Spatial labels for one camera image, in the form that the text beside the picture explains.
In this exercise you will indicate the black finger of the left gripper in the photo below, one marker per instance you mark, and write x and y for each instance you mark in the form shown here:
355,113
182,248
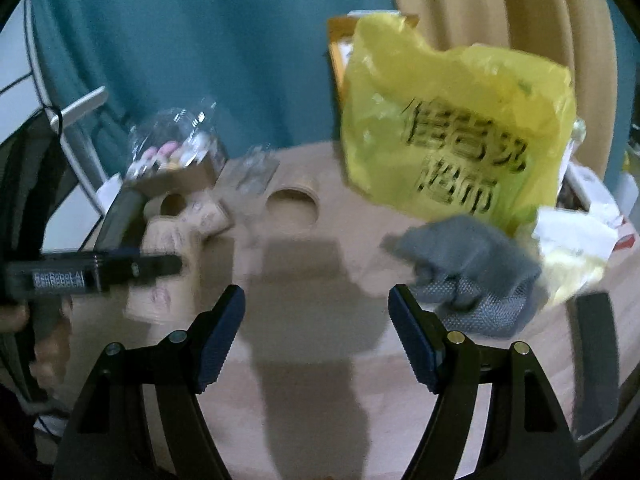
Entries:
136,266

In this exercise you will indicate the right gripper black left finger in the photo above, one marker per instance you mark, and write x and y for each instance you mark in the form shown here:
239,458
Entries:
108,436

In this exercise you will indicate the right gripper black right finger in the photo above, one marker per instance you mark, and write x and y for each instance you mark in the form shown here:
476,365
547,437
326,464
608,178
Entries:
526,434

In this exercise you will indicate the plain brown paper cup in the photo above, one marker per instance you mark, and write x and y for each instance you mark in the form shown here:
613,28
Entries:
174,206

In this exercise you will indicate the brown paper cup front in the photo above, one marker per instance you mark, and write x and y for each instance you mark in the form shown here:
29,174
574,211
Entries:
293,205

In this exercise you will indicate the person's left hand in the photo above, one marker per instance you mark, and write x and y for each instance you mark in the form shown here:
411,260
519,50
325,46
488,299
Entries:
52,352

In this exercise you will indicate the grey metal tumbler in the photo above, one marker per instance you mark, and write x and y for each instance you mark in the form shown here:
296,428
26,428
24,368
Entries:
124,224

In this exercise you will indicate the clear bag of toys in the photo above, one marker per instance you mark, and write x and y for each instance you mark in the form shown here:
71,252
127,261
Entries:
175,138

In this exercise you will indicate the grey cloth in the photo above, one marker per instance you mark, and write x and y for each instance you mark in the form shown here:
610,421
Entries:
474,277

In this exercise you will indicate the crumpled clear plastic wrap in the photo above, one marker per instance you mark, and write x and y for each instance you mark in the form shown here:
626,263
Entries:
252,173

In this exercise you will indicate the white paper items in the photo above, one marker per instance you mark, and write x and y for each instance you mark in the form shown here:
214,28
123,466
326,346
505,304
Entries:
588,231

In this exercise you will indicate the teal curtain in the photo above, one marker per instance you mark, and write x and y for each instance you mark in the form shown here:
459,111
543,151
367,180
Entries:
265,62

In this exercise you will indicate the yellow plastic shopping bag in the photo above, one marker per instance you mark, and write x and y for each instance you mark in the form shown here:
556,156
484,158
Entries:
475,130

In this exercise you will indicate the orange paper package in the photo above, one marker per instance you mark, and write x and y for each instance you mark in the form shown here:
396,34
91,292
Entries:
341,29

